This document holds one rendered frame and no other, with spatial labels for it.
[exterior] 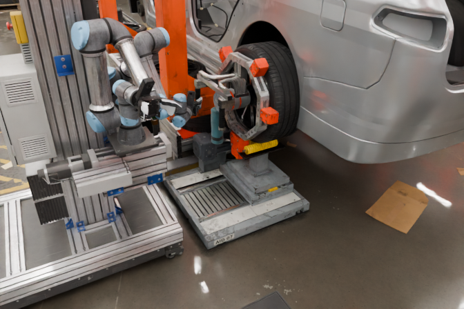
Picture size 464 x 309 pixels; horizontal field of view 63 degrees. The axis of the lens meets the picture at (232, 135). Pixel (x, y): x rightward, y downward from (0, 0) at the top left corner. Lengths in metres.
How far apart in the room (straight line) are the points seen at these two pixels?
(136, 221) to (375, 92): 1.58
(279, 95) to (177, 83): 0.85
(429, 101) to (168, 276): 1.71
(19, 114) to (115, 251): 0.89
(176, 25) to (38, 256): 1.64
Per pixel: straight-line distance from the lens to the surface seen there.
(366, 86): 1.91
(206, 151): 2.88
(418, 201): 3.28
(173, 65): 2.73
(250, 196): 2.72
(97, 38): 1.80
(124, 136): 2.05
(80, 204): 2.42
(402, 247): 2.83
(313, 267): 2.53
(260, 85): 2.30
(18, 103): 2.03
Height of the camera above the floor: 1.84
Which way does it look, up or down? 29 degrees down
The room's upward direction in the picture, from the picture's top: 1 degrees clockwise
